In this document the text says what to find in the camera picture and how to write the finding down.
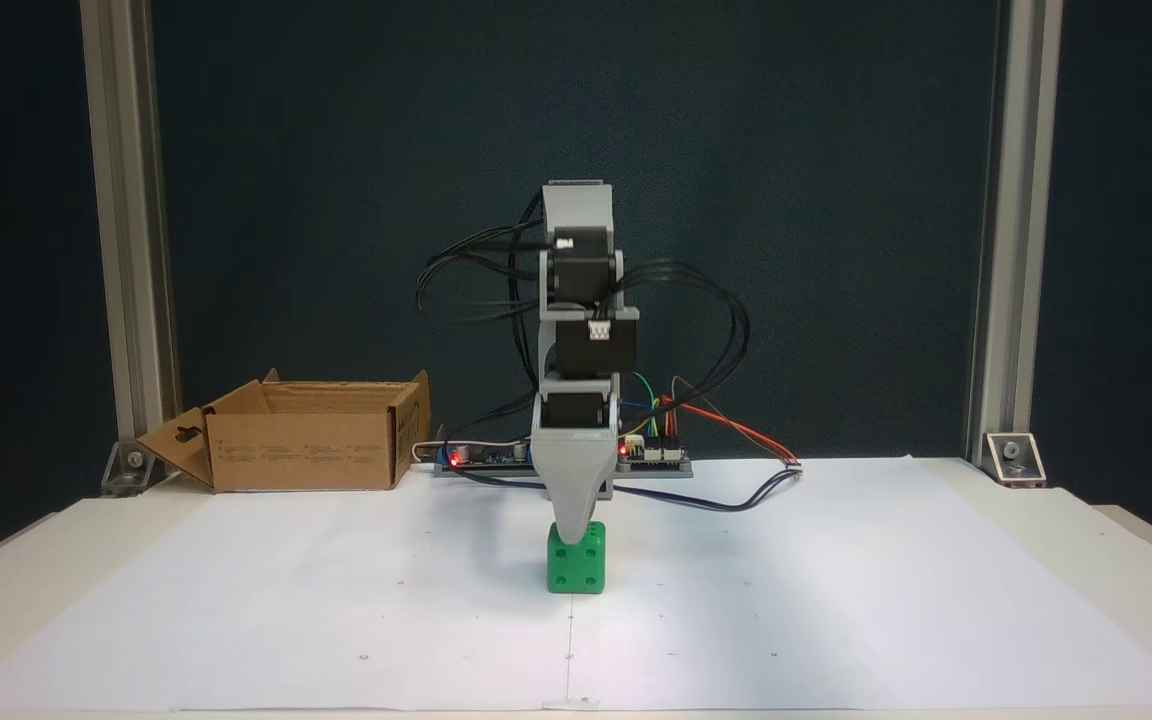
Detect green dice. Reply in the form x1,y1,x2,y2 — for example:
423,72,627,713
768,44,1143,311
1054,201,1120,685
547,521,608,596

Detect black gripper motor cable loop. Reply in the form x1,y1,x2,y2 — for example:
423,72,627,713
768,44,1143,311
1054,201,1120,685
616,258,753,423

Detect orange-red wire pair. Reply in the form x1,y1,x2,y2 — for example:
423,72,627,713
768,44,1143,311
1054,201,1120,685
661,396,803,469

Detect grey wide fixed gripper finger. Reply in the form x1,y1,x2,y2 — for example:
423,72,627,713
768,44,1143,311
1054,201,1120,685
532,428,619,547

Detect small black circuit board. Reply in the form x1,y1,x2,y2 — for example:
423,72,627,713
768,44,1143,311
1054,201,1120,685
616,434,694,478

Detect aluminium frame post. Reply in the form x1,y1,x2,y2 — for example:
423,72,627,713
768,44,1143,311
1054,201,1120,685
964,0,1064,463
79,0,183,443

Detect dark cable with white connector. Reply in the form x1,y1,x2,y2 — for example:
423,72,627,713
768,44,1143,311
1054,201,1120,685
456,462,803,514

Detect blue and black circuit board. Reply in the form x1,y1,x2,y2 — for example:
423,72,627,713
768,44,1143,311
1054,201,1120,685
435,438,539,477

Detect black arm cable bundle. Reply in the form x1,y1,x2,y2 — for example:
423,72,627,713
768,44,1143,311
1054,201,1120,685
415,194,549,441

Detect green jumper wire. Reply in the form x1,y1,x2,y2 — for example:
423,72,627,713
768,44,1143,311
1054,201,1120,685
633,371,661,437

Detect open cardboard box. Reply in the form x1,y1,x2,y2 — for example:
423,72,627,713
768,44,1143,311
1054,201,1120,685
136,369,433,493

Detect metal corner bracket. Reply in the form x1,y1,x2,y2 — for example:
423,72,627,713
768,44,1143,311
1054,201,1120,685
983,431,1048,490
100,440,158,497

